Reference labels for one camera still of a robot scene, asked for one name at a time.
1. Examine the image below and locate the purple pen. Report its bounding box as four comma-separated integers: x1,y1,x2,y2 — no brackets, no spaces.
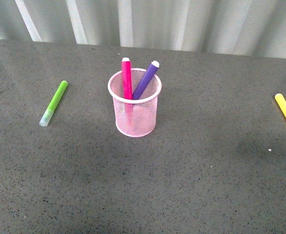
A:
133,60,160,100

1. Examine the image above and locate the pink pen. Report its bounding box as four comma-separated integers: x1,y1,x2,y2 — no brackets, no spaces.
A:
121,58,133,100

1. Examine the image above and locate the pink mesh cup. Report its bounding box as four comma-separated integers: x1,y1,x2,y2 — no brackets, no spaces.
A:
108,71,162,137

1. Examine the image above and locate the green pen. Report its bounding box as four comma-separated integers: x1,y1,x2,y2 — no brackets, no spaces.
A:
39,80,68,127

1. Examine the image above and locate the white curtain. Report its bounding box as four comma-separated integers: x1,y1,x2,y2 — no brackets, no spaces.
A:
0,0,286,58

